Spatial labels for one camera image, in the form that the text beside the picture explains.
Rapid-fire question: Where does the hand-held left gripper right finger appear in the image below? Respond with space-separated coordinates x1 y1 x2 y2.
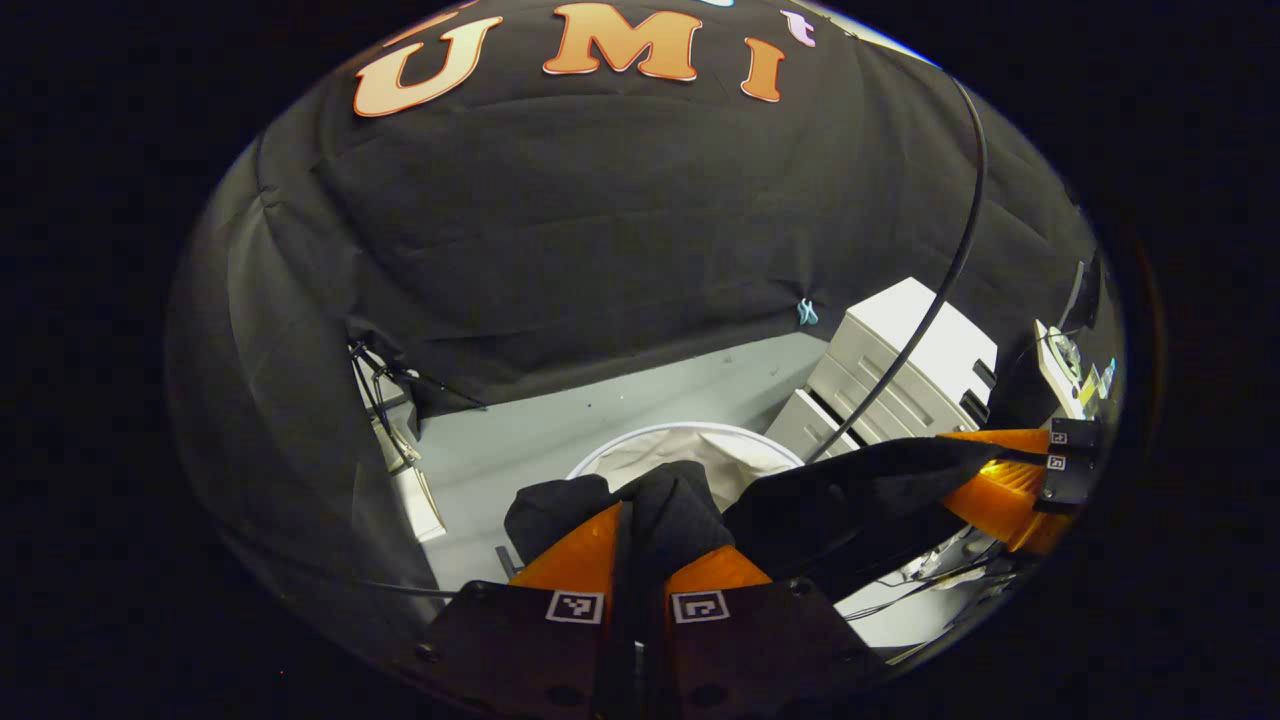
636 545 893 720

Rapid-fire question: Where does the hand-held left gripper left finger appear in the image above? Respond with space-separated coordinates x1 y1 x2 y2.
395 500 637 720

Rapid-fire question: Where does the black corduroy jacket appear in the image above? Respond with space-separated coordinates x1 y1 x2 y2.
503 435 1006 606

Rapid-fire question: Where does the white laundry hamper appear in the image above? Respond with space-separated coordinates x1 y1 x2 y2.
565 420 806 511

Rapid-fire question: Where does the black clothes rack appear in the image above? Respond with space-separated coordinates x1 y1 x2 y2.
805 75 991 466

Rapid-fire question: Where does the black monitor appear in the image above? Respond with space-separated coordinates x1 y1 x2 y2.
1058 250 1109 336

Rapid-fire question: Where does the white drawer cabinet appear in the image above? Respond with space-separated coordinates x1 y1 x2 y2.
765 277 1001 463

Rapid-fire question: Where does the small white box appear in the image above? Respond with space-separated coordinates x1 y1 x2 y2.
392 462 448 543

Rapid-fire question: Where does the black backdrop cloth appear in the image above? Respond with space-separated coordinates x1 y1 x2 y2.
165 0 1101 661

